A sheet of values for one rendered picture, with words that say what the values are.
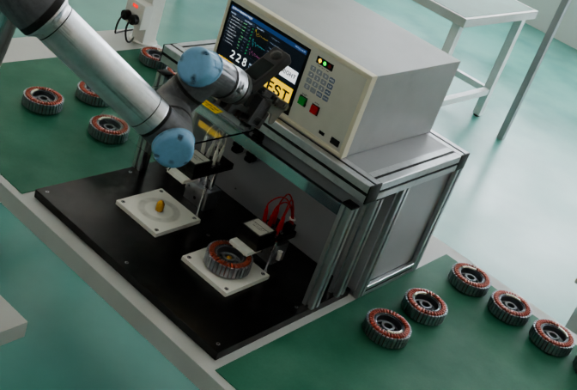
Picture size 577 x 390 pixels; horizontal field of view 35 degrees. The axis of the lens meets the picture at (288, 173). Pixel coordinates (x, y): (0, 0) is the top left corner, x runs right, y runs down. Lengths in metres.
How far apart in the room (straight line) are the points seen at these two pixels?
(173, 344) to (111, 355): 1.08
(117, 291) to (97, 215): 0.25
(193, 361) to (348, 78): 0.68
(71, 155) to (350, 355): 0.91
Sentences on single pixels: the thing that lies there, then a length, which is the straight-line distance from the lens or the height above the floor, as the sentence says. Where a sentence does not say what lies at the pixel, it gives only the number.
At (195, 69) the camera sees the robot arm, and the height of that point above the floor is 1.31.
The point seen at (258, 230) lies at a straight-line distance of 2.12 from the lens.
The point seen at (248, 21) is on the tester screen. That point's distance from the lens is 2.13.
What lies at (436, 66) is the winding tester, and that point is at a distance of 2.16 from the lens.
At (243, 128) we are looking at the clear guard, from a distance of 2.10.
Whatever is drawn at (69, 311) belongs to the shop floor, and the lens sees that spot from 3.11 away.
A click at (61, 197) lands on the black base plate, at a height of 0.77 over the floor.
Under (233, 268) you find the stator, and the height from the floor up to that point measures 0.81.
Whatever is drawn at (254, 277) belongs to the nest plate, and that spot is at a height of 0.78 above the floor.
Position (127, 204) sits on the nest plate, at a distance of 2.24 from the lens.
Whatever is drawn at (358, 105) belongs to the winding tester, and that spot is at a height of 1.25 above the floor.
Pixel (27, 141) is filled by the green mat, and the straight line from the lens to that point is 2.47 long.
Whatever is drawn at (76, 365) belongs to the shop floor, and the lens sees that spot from 2.93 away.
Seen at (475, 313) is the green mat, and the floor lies 0.75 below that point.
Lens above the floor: 1.97
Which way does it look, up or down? 27 degrees down
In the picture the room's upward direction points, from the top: 20 degrees clockwise
